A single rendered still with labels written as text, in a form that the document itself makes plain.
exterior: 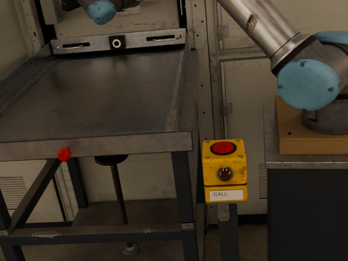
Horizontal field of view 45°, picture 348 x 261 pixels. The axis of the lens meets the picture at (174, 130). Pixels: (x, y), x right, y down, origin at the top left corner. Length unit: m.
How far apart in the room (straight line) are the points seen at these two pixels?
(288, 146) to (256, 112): 0.66
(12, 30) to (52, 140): 0.72
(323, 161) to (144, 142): 0.43
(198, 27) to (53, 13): 0.53
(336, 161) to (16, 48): 1.20
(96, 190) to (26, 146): 0.91
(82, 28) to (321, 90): 1.08
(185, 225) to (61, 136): 0.41
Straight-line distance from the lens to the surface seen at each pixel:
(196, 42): 1.61
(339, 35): 1.02
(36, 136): 1.10
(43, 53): 1.70
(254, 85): 1.66
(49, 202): 2.06
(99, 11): 1.26
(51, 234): 1.28
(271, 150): 1.08
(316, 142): 1.06
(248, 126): 1.73
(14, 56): 1.69
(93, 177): 1.94
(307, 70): 0.88
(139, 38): 1.66
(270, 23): 0.93
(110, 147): 1.04
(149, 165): 1.85
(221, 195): 0.80
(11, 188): 2.09
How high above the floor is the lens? 1.29
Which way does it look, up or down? 27 degrees down
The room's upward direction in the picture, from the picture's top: 7 degrees counter-clockwise
